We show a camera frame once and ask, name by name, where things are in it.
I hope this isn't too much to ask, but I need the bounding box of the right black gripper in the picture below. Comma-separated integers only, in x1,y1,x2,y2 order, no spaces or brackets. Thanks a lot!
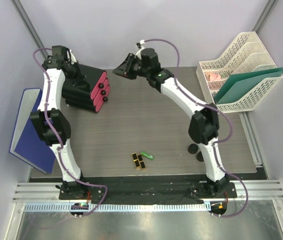
111,55,149,82

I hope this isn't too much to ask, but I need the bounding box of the black drawer organizer cabinet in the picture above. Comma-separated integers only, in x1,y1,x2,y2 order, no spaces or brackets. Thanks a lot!
62,63,106,112

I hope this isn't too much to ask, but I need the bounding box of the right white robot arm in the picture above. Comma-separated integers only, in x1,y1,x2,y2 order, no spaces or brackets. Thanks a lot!
113,48,229,198

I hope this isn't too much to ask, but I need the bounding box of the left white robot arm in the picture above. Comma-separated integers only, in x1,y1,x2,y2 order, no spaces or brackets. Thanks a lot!
30,45,88,200

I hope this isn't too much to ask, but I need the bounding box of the pink closed drawer front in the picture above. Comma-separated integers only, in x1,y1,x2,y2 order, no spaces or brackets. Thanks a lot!
95,96,108,113

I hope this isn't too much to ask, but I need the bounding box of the pink paper note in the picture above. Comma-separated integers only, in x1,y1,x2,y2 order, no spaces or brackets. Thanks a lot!
208,73,221,82

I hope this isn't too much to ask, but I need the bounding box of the green lipstick tube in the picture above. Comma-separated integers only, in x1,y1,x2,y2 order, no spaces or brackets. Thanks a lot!
140,151,154,160

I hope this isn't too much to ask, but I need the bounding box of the green folder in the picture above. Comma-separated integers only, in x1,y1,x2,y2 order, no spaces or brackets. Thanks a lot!
214,67,283,105

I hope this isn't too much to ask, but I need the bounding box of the blue binder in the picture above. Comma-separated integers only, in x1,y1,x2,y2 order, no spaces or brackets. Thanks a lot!
9,88,55,174

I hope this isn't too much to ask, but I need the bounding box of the black gold lipstick middle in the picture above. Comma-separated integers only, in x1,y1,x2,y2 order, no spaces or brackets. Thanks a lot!
137,154,145,169

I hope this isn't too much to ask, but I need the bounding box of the white mesh file rack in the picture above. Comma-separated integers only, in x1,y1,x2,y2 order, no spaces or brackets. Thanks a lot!
196,31,283,113

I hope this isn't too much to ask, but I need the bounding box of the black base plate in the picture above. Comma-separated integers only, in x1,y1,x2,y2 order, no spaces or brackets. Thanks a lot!
58,176,238,201

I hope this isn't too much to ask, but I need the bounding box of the aluminium rail frame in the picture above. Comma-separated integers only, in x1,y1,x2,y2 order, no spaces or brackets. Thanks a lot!
13,180,283,205

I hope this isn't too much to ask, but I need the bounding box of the slotted cable duct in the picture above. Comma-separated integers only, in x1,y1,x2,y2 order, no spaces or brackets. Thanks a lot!
24,201,211,213

